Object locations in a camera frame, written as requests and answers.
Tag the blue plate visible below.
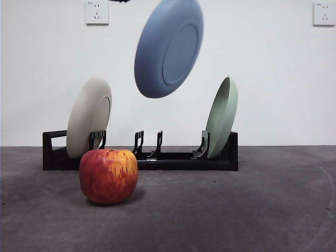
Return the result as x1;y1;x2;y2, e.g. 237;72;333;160
134;0;205;100

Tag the red yellow apple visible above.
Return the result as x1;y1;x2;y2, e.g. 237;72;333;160
79;148;139;205

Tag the black plate rack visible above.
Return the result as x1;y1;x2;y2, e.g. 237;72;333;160
42;129;239;172

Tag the green plate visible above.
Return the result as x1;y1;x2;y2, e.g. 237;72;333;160
205;76;239;159

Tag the beige plate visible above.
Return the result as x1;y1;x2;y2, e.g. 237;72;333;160
66;76;113;159

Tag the white wall socket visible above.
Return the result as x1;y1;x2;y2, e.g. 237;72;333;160
312;2;336;27
86;1;110;26

